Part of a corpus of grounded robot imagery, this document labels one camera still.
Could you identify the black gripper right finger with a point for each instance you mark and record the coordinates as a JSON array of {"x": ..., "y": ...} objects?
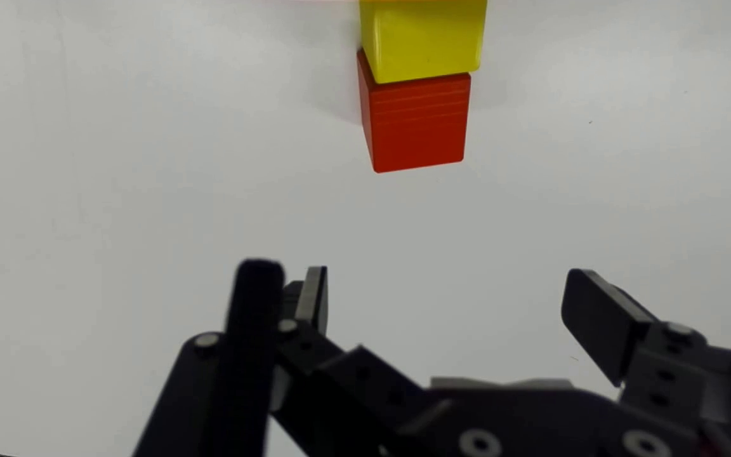
[{"x": 628, "y": 338}]

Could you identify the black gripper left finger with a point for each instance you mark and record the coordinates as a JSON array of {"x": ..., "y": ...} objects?
[{"x": 342, "y": 398}]

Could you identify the red cube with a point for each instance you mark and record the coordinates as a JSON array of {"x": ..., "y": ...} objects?
[{"x": 417, "y": 124}]

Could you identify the yellow cube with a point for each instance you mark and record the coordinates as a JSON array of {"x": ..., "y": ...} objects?
[{"x": 422, "y": 39}]

